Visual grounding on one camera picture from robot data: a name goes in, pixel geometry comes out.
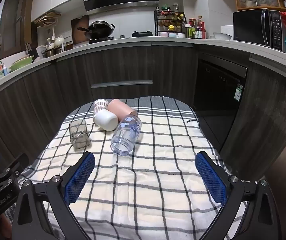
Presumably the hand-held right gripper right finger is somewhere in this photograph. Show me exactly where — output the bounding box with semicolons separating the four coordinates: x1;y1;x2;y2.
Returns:
195;151;282;240

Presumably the black white checked cloth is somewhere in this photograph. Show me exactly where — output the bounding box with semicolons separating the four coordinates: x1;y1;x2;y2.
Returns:
4;95;248;240

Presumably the white bowl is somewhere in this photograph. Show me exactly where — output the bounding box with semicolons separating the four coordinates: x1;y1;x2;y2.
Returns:
213;32;232;41

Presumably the pink cup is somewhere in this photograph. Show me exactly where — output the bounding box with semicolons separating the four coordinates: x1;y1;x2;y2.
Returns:
107;99;139;121

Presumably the brown wooden door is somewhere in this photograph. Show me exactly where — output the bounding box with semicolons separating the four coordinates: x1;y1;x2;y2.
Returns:
0;0;35;59

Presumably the black wok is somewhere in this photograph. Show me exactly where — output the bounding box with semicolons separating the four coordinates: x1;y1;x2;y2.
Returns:
77;20;115;40

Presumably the white plastic cup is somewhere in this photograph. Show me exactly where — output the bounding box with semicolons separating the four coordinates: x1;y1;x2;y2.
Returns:
93;109;119;131

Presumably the black stove grate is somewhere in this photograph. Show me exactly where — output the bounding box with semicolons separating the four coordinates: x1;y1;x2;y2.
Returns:
132;31;153;38

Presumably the black spice rack with jars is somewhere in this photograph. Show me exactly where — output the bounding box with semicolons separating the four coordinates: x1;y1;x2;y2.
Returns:
154;4;186;38

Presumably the dark wood cabinet drawer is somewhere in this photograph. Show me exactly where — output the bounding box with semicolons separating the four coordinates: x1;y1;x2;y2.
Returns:
85;45;154;98

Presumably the clear blue-printed plastic cup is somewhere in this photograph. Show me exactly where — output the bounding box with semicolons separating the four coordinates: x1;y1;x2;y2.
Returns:
110;115;143;156

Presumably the grey square glass cup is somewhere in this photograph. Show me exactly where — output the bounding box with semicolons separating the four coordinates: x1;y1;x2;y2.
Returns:
69;119;91;150

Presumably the black built-in dishwasher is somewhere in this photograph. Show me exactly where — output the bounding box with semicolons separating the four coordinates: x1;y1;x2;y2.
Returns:
192;58;248;153

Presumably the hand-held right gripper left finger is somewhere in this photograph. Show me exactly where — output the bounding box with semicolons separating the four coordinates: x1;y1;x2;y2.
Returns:
12;151;96;240

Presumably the white jug green handle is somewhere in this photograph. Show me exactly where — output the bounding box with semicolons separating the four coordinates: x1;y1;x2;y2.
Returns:
184;23;196;39

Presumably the dark wooden cutting board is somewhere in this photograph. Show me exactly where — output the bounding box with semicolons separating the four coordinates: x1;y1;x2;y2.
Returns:
71;15;90;45

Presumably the white red-dotted cup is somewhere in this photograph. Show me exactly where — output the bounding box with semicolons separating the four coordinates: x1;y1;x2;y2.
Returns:
93;99;109;118

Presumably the black microwave oven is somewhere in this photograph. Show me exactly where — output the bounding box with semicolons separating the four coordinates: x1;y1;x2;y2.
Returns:
232;8;286;51

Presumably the wall-mounted board rack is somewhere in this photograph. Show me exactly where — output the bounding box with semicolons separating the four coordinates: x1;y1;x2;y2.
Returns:
34;11;61;28

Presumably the green bowl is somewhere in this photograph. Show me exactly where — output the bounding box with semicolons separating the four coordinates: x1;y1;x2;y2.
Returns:
9;55;35;73

